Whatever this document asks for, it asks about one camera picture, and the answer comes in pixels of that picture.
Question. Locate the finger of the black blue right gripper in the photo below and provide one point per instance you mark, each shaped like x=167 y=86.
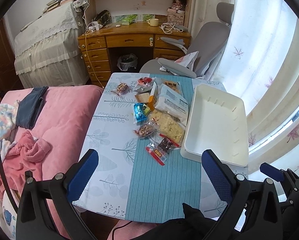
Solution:
x=263 y=219

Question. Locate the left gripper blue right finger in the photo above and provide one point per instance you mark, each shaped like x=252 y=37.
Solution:
x=272 y=172

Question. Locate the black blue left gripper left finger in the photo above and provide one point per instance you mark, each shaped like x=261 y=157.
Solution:
x=34 y=220

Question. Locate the brown soda cracker packet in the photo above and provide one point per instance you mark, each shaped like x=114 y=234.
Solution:
x=142 y=97

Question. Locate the orange white oat bar packet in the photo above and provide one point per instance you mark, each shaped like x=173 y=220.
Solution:
x=153 y=97

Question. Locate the pink crumpled garment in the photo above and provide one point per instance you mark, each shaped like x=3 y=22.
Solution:
x=28 y=153

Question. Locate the white plastic storage bin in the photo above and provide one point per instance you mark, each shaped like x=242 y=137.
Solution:
x=217 y=122

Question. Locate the pink quilt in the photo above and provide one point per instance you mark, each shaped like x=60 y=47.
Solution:
x=63 y=123

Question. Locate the dark blue folded garment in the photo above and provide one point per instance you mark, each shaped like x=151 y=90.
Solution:
x=30 y=108

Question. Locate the teal striped table runner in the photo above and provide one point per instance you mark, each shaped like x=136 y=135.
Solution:
x=156 y=193

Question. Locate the yellow cracker clear bag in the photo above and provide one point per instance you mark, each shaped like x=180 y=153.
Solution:
x=167 y=126

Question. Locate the red striped dates packet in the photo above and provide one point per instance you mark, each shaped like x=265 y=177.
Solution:
x=160 y=150

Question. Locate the floral curtain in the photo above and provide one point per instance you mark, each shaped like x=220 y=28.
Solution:
x=260 y=65

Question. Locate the clear nut snack packet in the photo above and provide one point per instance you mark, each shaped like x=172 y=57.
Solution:
x=145 y=129

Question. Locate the blue snack packet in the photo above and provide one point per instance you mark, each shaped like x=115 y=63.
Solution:
x=140 y=112

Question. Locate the clear packet brown snack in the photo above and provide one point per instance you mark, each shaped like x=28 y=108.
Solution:
x=121 y=89

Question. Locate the large white snack bag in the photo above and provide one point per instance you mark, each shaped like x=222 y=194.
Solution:
x=173 y=103

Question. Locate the clear wrapped pastry packet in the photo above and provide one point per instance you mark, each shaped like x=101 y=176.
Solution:
x=173 y=85

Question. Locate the white plastic bag on chair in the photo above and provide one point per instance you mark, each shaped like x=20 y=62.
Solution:
x=188 y=60

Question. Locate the red white crumpled packet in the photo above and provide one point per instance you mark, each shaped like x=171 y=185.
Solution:
x=144 y=84

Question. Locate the grey office chair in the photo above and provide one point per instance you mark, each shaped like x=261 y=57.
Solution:
x=207 y=45

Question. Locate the white lace covered furniture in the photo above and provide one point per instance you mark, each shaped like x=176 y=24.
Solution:
x=47 y=51

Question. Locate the lined trash bin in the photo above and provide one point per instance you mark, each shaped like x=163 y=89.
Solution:
x=126 y=62

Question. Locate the wooden desk with drawers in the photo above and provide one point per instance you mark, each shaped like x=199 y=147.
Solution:
x=101 y=49

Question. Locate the yellow mug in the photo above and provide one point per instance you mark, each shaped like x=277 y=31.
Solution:
x=153 y=22

